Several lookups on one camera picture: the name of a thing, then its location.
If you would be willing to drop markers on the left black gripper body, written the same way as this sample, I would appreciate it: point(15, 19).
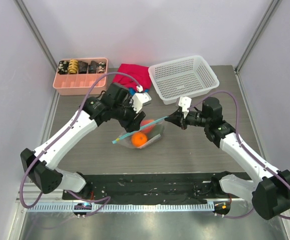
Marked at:
point(124, 114)

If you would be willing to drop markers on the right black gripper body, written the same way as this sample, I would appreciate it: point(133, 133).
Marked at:
point(182, 120)

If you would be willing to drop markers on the orange fruit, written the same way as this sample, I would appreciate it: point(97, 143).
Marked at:
point(138, 139)

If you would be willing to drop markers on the clear zip top bag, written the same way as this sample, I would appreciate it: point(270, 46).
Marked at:
point(146, 127)

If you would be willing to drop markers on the green avocado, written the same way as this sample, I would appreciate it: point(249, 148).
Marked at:
point(158, 130)

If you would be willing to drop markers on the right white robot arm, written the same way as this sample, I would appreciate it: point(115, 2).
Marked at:
point(269, 188)

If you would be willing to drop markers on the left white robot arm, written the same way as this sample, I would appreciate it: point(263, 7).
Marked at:
point(41, 164)

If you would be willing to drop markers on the blue folded cloth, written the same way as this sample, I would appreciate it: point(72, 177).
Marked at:
point(134, 90)

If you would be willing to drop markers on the red folded cloth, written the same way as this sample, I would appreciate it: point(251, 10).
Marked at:
point(138, 72)

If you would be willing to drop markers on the floral end roll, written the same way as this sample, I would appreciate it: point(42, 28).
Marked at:
point(101, 67)

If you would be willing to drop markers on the white plastic basket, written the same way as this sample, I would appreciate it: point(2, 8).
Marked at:
point(185, 77)

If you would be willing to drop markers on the black patterned roll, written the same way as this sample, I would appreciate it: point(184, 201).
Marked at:
point(93, 67)

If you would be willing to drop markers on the pink compartment tray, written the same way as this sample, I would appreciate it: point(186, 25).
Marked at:
point(77, 84)

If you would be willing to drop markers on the dark brown roll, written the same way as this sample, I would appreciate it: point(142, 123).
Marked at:
point(82, 67)

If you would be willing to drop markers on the yellow striped roll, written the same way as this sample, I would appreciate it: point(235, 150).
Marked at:
point(73, 67)

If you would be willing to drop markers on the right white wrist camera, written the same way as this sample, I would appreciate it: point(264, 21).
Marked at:
point(184, 102)

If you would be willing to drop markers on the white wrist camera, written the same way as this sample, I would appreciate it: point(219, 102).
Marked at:
point(140, 99)
point(184, 102)

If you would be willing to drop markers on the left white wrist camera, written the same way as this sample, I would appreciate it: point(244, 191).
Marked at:
point(140, 99)

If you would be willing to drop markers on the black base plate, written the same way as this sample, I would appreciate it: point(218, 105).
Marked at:
point(154, 188)

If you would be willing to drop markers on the white slotted cable duct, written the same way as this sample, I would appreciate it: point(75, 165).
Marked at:
point(81, 207)

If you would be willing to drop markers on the aluminium frame rail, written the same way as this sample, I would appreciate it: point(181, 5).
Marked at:
point(31, 192)

